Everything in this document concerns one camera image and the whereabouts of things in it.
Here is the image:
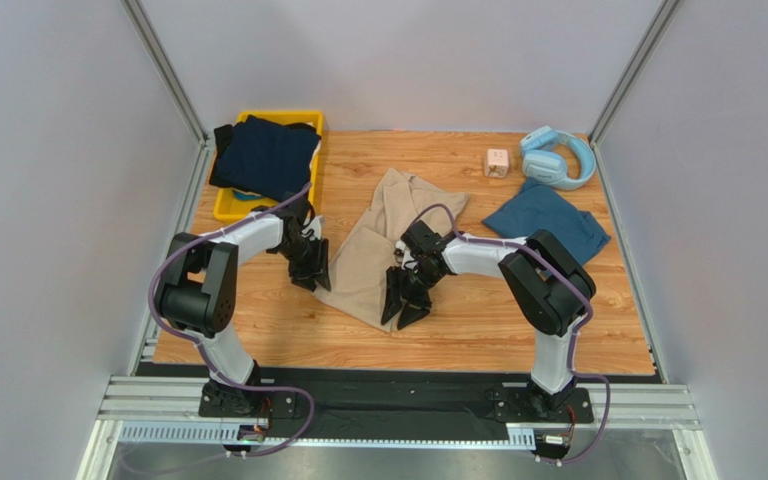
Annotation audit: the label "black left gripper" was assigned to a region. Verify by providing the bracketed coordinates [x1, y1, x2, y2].
[276, 235, 333, 293]

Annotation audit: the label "beige t-shirt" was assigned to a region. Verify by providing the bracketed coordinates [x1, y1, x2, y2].
[314, 169, 469, 332]

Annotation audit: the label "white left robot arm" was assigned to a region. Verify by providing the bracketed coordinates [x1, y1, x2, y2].
[150, 197, 331, 394]

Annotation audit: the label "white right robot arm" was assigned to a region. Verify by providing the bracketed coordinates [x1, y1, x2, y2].
[380, 220, 596, 410]

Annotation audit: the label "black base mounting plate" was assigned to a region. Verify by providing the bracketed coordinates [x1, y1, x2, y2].
[198, 367, 597, 441]

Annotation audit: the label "yellow plastic bin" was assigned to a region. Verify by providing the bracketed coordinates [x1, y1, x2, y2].
[213, 110, 326, 224]

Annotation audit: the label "navy blue t-shirt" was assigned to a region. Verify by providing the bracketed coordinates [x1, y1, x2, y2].
[209, 116, 322, 201]

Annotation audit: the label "teal folded t-shirt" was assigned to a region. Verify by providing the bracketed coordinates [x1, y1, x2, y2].
[482, 179, 611, 265]

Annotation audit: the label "small pink cube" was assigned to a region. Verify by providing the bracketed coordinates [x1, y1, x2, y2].
[483, 149, 510, 178]

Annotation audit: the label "light blue headphones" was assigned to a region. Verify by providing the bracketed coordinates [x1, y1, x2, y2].
[519, 126, 597, 191]

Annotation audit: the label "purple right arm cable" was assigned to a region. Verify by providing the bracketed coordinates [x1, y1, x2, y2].
[413, 202, 612, 467]

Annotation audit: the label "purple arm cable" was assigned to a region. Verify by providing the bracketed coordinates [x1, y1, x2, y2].
[413, 202, 612, 467]
[148, 181, 315, 459]

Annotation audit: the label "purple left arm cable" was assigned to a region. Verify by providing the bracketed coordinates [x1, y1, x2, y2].
[148, 181, 315, 459]

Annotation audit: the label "left aluminium corner post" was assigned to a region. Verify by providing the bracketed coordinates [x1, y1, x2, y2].
[120, 0, 209, 144]

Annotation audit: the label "aluminium corner post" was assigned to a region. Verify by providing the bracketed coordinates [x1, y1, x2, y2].
[120, 0, 209, 144]
[588, 0, 683, 147]

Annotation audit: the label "right aluminium corner post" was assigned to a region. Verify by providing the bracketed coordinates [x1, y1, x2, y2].
[588, 0, 683, 147]

